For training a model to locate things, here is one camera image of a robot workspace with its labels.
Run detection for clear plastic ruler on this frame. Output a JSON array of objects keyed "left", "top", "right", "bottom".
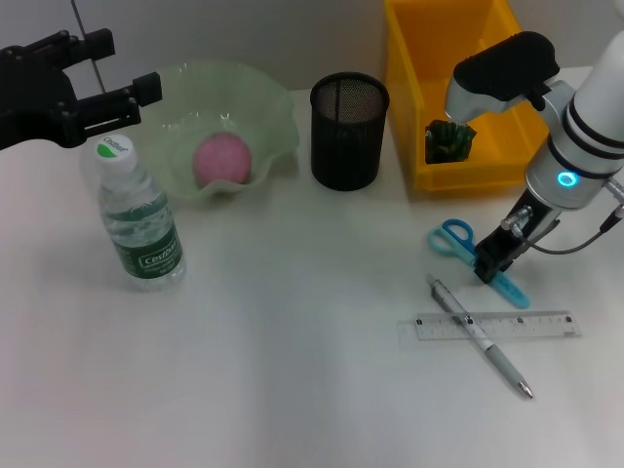
[{"left": 397, "top": 308, "right": 583, "bottom": 348}]

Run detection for yellow plastic bin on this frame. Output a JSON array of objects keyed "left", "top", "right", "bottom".
[{"left": 382, "top": 0, "right": 555, "bottom": 199}]

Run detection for green plastic wrapper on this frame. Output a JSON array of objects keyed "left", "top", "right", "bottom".
[{"left": 423, "top": 119, "right": 477, "bottom": 165}]

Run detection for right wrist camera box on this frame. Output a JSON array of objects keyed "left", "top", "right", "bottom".
[{"left": 444, "top": 31, "right": 562, "bottom": 124}]

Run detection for green glass fruit plate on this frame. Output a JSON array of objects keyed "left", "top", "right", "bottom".
[{"left": 109, "top": 60, "right": 300, "bottom": 211}]

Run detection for pink peach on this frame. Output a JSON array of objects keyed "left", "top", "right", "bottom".
[{"left": 191, "top": 132, "right": 254, "bottom": 189}]

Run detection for white grey pen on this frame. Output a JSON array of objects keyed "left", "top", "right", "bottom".
[{"left": 426, "top": 273, "right": 534, "bottom": 401}]

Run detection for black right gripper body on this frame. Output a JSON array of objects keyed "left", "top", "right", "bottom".
[{"left": 474, "top": 190, "right": 563, "bottom": 268}]

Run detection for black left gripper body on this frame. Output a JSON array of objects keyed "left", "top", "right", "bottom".
[{"left": 0, "top": 42, "right": 85, "bottom": 150}]

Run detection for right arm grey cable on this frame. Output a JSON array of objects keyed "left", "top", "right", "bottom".
[{"left": 500, "top": 177, "right": 624, "bottom": 255}]

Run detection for black mesh pen holder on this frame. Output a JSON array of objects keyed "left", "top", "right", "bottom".
[{"left": 309, "top": 71, "right": 390, "bottom": 192}]

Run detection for blue scissors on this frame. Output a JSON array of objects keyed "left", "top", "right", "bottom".
[{"left": 427, "top": 218, "right": 531, "bottom": 310}]

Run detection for clear green-label water bottle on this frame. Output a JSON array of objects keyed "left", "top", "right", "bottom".
[{"left": 92, "top": 134, "right": 188, "bottom": 293}]

